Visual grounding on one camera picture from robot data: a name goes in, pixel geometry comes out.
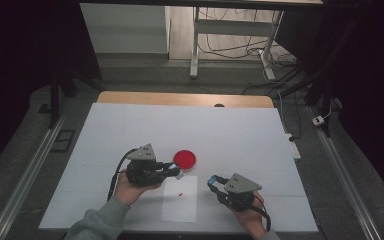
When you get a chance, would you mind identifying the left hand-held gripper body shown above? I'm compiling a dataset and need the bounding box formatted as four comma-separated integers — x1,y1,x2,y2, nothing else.
126,143,166,187

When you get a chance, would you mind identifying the person's left hand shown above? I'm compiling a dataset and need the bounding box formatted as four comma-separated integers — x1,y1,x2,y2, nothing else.
114,170,163,207

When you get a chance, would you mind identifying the black floor cable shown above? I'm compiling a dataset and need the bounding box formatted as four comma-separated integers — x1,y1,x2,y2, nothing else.
241,66,301,96

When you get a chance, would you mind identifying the round red ink pad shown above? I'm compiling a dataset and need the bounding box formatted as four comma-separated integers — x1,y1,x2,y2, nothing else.
173,149,197,173

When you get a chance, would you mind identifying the black floor frame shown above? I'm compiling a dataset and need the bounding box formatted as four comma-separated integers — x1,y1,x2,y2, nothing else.
50,129,77,154

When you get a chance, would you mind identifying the dark curtain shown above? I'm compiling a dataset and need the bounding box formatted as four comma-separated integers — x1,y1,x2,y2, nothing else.
274,0,384,209
0,0,103,183

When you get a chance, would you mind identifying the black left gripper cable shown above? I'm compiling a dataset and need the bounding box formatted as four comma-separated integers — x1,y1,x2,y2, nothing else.
107,148,138,202

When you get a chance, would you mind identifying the person's right hand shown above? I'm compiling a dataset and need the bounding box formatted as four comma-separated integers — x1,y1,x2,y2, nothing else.
234,192,267,240

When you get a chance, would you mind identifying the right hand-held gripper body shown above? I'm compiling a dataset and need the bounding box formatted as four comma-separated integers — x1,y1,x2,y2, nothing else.
217,172,263,212

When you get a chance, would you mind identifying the white power strip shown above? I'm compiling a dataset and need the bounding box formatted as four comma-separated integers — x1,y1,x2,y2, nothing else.
284,133,302,160

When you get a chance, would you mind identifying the large white table cover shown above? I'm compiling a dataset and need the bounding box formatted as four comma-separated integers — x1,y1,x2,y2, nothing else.
38,102,319,233

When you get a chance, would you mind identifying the black metal stand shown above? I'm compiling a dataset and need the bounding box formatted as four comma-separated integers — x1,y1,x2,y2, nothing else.
48,63,104,129
279,63,339,138

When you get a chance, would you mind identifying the black cable tangle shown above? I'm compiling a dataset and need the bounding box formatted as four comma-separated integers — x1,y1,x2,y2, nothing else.
198,7,298,68

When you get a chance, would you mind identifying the white desk frame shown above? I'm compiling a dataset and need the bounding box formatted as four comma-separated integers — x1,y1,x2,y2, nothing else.
189,5,285,81

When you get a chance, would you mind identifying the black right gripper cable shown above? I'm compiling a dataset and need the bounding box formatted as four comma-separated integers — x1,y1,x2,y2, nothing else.
248,193,272,233

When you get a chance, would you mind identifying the metal floor rail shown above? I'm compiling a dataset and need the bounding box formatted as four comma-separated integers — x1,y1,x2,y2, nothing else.
308,106,383,240
0,111,69,240

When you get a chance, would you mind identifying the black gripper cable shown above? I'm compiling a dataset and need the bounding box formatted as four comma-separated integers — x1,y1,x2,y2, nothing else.
107,148,138,202
248,193,272,233

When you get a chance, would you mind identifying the white paper sheet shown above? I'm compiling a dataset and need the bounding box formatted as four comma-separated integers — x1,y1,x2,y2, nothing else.
160,174,198,223

